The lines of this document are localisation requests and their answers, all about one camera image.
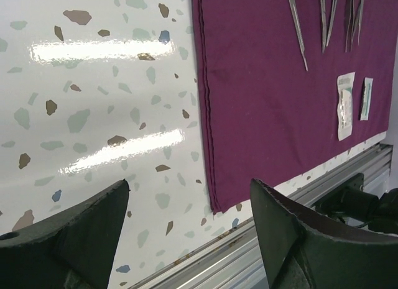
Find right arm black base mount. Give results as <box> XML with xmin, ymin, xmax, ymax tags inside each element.
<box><xmin>315</xmin><ymin>173</ymin><xmax>397</xmax><ymax>234</ymax></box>

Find aluminium table edge rail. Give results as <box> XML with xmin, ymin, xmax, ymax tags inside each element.
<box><xmin>133</xmin><ymin>144</ymin><xmax>393</xmax><ymax>288</ymax></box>

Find silver forceps scissors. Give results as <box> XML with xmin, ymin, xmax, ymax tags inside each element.
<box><xmin>320</xmin><ymin>0</ymin><xmax>338</xmax><ymax>53</ymax></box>
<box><xmin>345</xmin><ymin>0</ymin><xmax>364</xmax><ymax>52</ymax></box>

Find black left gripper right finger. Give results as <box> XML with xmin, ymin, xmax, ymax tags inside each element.
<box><xmin>250</xmin><ymin>179</ymin><xmax>397</xmax><ymax>288</ymax></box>

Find small green-white packet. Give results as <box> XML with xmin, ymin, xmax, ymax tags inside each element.
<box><xmin>359</xmin><ymin>77</ymin><xmax>373</xmax><ymax>121</ymax></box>

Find large white suture packet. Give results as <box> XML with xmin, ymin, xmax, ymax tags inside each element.
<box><xmin>337</xmin><ymin>72</ymin><xmax>355</xmax><ymax>141</ymax></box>

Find silver forceps scissors right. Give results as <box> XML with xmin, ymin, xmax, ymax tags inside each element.
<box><xmin>345</xmin><ymin>0</ymin><xmax>364</xmax><ymax>52</ymax></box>

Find silver forceps scissors left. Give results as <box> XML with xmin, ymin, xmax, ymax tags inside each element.
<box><xmin>320</xmin><ymin>0</ymin><xmax>338</xmax><ymax>53</ymax></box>

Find purple surgical drape cloth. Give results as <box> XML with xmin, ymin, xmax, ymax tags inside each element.
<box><xmin>192</xmin><ymin>0</ymin><xmax>397</xmax><ymax>213</ymax></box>

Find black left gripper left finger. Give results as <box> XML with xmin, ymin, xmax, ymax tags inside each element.
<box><xmin>1</xmin><ymin>180</ymin><xmax>129</xmax><ymax>288</ymax></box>

